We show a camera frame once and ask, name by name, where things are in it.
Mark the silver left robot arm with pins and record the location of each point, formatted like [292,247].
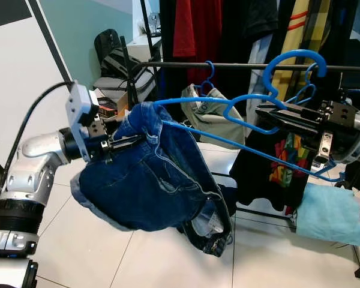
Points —
[36,156]

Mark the black clothes rack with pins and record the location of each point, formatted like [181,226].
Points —
[168,63]

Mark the blue denim jeans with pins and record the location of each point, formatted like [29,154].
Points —
[144,186]

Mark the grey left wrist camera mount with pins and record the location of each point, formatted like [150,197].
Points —
[79,108]

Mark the grey green garment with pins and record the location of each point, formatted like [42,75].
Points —
[213,117]

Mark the light blue towel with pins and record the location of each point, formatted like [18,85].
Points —
[330,216]

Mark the pale blue shirt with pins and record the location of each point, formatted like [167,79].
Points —
[258,60]

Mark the black office chair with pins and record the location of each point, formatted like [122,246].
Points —
[108,45]

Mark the blue plastic hanger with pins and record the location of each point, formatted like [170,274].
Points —
[310,66]
[291,53]
[212,71]

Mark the yellow garment red stripes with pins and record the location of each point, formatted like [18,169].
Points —
[291,36]

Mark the small orange box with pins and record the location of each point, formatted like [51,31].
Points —
[111,109]

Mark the black long garment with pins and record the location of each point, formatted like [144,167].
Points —
[252,18]

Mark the black printed T-shirt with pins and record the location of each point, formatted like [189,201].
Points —
[258,174]

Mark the yellow black plaid shirt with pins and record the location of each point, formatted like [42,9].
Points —
[317,24]

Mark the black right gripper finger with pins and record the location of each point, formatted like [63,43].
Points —
[288,113]
[300,127]

